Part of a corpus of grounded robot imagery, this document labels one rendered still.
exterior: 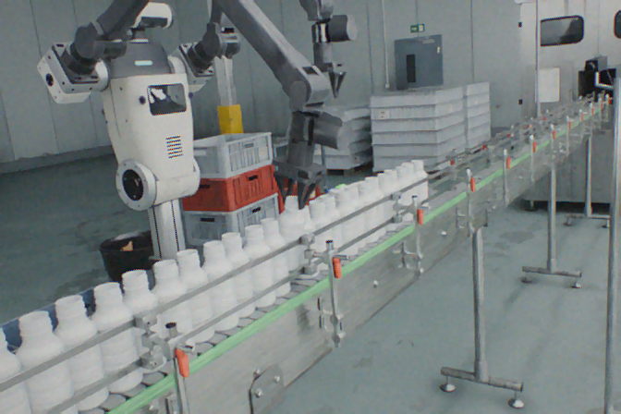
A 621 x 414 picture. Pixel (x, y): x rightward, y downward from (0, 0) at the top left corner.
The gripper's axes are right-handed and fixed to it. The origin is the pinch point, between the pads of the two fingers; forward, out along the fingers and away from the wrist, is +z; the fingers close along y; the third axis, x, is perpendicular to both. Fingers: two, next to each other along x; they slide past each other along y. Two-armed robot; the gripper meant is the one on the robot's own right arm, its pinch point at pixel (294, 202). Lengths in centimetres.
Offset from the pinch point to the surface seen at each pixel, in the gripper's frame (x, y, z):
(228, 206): 169, -157, 93
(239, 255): -18.3, 1.0, 6.2
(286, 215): -2.1, 0.0, 2.4
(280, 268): -7.1, 3.3, 12.0
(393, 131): 621, -251, 124
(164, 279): -36.9, 0.3, 4.7
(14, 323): -32, -53, 40
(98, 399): -53, 5, 17
